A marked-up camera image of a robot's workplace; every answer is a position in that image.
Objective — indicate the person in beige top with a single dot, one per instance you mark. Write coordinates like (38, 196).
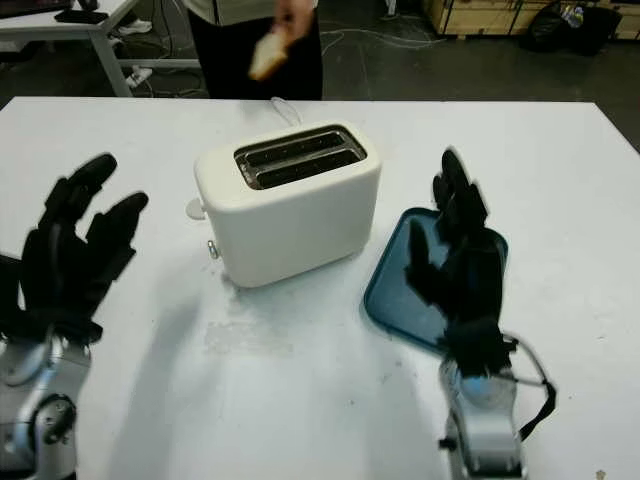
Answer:
(225, 55)

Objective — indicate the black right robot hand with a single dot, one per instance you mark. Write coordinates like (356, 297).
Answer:
(470, 285)

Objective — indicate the white power strip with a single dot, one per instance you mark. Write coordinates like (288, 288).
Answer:
(139, 76)

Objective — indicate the white office desk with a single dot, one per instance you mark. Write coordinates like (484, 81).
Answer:
(75, 30)

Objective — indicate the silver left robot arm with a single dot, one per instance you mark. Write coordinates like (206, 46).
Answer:
(35, 410)

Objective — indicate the blue plastic tray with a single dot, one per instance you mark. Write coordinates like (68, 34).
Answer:
(395, 300)

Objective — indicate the person's left hand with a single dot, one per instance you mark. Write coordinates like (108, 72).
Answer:
(297, 17)

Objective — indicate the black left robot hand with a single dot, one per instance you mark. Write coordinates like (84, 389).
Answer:
(60, 270)

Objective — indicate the black garbage bag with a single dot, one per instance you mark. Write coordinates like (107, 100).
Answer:
(570, 27)

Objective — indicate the slice of toast bread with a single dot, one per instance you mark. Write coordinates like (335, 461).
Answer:
(267, 57)

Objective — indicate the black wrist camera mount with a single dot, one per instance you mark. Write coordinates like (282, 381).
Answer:
(7, 290)
(475, 350)

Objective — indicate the white two-slot toaster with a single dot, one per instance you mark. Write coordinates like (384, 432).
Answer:
(295, 235)

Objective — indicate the flat black device on desk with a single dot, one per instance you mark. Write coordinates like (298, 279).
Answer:
(80, 16)

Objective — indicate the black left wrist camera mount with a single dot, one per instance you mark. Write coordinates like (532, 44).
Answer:
(7, 290)

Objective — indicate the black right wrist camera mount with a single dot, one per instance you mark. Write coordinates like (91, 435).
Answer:
(475, 350)

